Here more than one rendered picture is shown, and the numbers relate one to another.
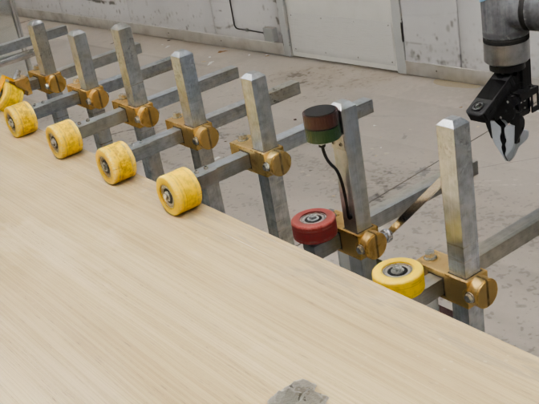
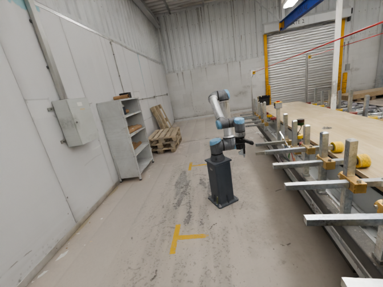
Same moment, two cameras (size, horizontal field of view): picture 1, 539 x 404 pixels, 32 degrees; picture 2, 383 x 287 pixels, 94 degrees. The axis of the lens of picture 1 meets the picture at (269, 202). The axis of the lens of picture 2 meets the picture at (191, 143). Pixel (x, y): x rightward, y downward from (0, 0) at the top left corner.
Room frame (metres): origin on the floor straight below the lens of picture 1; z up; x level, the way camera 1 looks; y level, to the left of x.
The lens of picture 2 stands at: (3.20, 0.31, 1.51)
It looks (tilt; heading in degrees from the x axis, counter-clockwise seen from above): 16 degrees down; 226
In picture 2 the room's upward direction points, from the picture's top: 10 degrees counter-clockwise
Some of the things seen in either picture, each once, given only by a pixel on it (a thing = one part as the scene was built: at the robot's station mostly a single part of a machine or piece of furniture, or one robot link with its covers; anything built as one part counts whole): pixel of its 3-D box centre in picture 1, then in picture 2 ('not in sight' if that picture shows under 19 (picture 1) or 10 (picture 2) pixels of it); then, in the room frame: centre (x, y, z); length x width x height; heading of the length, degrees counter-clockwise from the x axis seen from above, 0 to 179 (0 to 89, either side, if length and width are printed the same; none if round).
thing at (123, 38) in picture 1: (142, 122); (347, 183); (2.10, 0.26, 0.92); 0.03 x 0.03 x 0.48; 33
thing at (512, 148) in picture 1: (518, 139); not in sight; (1.75, -0.53, 0.86); 0.06 x 0.03 x 0.09; 125
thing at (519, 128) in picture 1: (512, 122); not in sight; (1.74, -0.52, 0.91); 0.05 x 0.02 x 0.09; 35
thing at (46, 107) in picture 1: (105, 86); (379, 218); (2.38, 0.37, 0.95); 0.50 x 0.04 x 0.04; 123
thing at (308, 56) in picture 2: not in sight; (308, 82); (-1.28, -0.63, 1.25); 0.15 x 0.08 x 1.10; 33
